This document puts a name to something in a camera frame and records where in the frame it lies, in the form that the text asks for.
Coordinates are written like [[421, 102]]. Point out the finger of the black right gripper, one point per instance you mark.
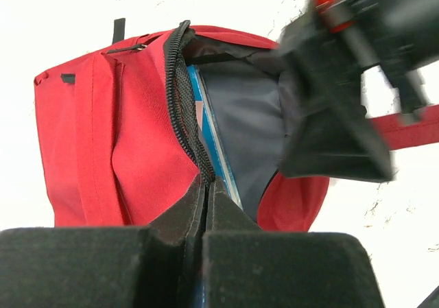
[[331, 135]]

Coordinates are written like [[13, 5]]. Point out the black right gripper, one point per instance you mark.
[[336, 38]]

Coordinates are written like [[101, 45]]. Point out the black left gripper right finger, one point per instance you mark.
[[244, 266]]

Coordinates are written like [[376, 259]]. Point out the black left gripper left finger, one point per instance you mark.
[[157, 265]]

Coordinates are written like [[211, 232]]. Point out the blue paperback book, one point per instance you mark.
[[210, 132]]

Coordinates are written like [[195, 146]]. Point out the red student backpack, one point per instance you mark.
[[111, 158]]

